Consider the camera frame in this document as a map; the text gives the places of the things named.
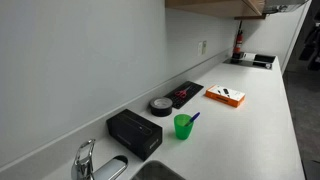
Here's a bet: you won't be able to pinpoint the blue pen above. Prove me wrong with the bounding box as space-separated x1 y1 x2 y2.
184 111 201 128

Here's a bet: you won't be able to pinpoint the wooden wall cabinet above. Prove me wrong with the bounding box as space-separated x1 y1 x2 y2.
164 0 268 20

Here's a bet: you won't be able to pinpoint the green plastic cup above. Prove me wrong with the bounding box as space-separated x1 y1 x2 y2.
173 113 194 141

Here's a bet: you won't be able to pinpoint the chrome sink faucet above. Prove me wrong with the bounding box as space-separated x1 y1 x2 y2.
70 139 129 180

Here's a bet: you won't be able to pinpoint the red handled scissors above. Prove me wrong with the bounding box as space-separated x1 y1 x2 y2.
174 85 193 100

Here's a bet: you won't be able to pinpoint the black rectangular cardboard box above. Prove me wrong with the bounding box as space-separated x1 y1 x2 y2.
106 108 164 162

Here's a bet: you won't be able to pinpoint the black duct tape roll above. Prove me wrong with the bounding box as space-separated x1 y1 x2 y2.
149 96 174 118

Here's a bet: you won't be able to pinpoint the orange and white box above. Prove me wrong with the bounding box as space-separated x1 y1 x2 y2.
205 84 246 108

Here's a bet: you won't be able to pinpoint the black keyboard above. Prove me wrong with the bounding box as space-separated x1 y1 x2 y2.
163 80 205 110

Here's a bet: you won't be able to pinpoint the red fire extinguisher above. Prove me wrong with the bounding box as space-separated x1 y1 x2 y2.
232 20 244 61

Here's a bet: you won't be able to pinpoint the stainless steel sink basin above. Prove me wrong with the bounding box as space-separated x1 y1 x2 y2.
130 160 186 180

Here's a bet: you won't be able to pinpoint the metal range hood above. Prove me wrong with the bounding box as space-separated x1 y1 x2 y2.
263 0 309 14

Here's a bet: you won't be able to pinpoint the white wall outlet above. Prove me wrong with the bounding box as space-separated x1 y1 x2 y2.
197 40 208 57

